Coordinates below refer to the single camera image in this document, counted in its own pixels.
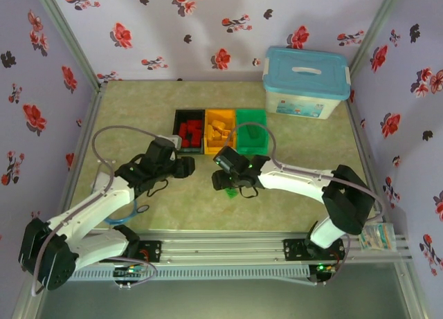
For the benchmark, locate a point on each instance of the small red lego brick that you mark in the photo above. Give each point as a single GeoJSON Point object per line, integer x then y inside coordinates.
{"type": "Point", "coordinates": [187, 141]}

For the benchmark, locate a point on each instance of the large red lego brick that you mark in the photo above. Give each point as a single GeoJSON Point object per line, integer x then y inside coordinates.
{"type": "Point", "coordinates": [197, 138]}

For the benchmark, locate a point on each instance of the tall red lego brick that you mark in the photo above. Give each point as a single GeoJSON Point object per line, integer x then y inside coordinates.
{"type": "Point", "coordinates": [183, 128]}

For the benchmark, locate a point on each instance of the large yellow lego brick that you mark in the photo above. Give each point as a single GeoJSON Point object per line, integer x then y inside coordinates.
{"type": "Point", "coordinates": [212, 135]}

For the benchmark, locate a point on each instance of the red lego plate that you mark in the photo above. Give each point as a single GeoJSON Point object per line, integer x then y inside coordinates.
{"type": "Point", "coordinates": [195, 124]}

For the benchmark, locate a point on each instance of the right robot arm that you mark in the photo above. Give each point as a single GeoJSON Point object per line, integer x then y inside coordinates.
{"type": "Point", "coordinates": [294, 184]}

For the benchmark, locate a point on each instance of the black plastic bin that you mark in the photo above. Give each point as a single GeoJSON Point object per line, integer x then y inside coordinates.
{"type": "Point", "coordinates": [188, 151]}

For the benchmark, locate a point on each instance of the yellow plastic bin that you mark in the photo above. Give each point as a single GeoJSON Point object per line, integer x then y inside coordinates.
{"type": "Point", "coordinates": [214, 150]}

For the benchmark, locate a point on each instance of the green plastic bin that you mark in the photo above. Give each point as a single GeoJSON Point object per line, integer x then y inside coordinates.
{"type": "Point", "coordinates": [252, 147]}

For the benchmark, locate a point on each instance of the blue coiled tube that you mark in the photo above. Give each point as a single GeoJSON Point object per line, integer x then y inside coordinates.
{"type": "Point", "coordinates": [119, 222]}

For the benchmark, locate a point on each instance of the white storage box blue lid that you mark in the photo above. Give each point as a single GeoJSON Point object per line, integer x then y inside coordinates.
{"type": "Point", "coordinates": [304, 87]}

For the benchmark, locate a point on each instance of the clear plastic packet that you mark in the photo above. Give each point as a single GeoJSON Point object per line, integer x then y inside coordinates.
{"type": "Point", "coordinates": [377, 237]}

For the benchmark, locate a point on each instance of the aluminium front rail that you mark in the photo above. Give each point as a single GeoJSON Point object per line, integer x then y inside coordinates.
{"type": "Point", "coordinates": [221, 250]}

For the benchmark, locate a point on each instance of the aluminium side rail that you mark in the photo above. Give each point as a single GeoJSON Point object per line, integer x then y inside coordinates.
{"type": "Point", "coordinates": [90, 120]}
{"type": "Point", "coordinates": [359, 135]}

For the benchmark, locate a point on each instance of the aluminium corner post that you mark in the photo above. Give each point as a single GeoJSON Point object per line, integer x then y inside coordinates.
{"type": "Point", "coordinates": [65, 35]}
{"type": "Point", "coordinates": [377, 25]}

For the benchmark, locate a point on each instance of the aluminium lower frame post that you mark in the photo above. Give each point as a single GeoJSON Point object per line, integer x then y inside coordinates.
{"type": "Point", "coordinates": [24, 305]}
{"type": "Point", "coordinates": [413, 294]}

